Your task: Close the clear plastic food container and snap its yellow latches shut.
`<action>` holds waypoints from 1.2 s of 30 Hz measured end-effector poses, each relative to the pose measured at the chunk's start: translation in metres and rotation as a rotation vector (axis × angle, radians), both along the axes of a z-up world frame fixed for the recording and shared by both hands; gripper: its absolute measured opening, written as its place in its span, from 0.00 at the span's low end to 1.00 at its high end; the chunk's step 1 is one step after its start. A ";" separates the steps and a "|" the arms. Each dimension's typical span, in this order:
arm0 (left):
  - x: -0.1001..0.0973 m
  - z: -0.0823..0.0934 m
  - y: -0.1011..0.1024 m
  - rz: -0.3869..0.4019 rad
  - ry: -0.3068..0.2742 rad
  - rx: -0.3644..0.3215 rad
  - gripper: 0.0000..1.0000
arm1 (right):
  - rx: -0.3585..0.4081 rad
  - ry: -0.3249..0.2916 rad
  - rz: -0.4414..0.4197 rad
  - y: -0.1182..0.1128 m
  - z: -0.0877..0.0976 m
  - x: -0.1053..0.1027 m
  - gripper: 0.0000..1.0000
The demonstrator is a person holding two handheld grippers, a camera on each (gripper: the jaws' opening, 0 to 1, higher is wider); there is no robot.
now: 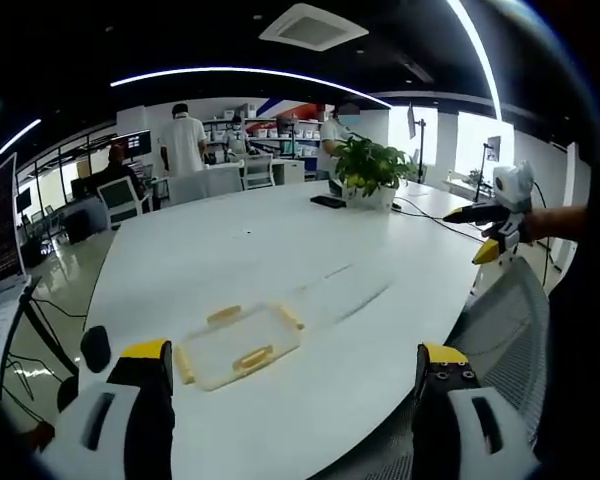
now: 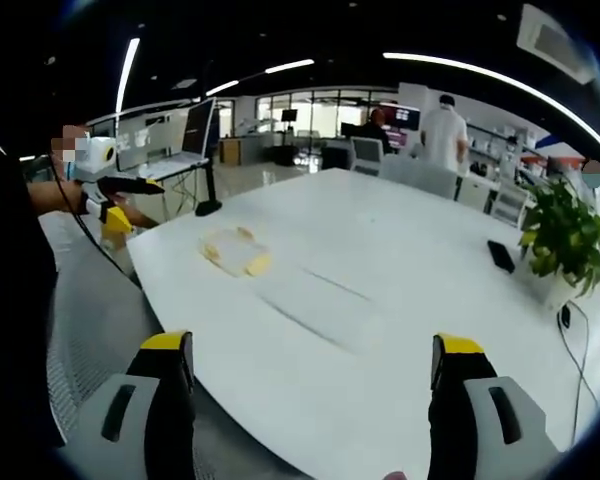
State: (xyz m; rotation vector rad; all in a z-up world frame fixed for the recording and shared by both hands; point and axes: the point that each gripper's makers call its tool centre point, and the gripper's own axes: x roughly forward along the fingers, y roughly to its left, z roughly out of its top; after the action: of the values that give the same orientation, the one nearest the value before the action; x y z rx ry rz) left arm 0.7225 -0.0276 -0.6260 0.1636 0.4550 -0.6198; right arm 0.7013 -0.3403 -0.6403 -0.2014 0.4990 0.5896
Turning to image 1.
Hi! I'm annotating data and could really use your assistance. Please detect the monitor on pole stand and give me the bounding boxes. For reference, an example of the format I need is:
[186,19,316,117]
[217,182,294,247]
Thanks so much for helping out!
[406,101,428,184]

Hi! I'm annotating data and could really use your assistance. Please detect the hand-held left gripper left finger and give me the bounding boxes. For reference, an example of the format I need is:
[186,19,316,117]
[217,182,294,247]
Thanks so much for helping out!
[42,338,177,480]

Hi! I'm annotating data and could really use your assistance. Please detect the grey mesh office chair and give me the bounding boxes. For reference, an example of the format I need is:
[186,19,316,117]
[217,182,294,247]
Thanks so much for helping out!
[444,256,552,451]

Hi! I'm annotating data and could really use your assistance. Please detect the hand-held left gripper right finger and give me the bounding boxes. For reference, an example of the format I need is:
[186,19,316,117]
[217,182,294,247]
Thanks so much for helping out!
[411,342,542,480]

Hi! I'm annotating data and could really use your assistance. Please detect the black cable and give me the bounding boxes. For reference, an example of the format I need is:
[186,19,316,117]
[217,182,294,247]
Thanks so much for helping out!
[391,196,487,244]

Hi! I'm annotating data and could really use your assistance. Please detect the black stand with cables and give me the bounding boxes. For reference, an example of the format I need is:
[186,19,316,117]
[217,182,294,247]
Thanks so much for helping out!
[0,277,88,416]

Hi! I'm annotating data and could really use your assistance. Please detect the white office chair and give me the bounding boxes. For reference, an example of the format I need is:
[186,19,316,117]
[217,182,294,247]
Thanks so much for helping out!
[95,175,152,227]
[241,153,275,191]

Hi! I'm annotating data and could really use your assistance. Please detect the ceiling air conditioner vent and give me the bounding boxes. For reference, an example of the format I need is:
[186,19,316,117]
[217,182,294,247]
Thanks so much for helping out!
[258,3,371,53]

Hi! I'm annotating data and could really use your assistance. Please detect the large dark monitor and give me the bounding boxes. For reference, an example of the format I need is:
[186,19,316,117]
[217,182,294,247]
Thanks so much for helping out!
[0,151,32,297]

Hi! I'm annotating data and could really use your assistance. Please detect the white long chair back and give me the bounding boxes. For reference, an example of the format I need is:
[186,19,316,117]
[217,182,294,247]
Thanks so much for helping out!
[166,165,245,207]

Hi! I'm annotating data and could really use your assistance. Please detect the green potted plant white pot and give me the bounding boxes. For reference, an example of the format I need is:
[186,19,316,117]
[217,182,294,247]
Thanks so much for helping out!
[331,133,417,209]

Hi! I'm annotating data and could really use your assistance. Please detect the clear container lid yellow clips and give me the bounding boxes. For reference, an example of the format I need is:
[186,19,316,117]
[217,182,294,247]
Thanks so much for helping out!
[173,301,307,392]

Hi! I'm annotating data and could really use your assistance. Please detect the black padded armrest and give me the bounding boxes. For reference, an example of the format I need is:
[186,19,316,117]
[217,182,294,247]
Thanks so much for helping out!
[79,324,113,374]

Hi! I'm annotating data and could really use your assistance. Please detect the short ceiling light strip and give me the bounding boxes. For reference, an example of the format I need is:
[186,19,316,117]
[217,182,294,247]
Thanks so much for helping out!
[0,117,43,157]

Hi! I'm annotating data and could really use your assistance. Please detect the wall screen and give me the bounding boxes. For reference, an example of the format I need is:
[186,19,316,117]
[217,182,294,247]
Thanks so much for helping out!
[113,129,153,162]

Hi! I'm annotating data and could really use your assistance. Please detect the storage shelf with boxes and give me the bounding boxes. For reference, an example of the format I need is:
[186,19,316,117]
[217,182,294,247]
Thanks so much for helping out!
[201,105,327,162]

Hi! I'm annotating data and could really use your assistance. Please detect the long ceiling light strip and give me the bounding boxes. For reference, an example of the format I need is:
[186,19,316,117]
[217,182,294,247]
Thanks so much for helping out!
[446,0,504,122]
[109,65,394,110]

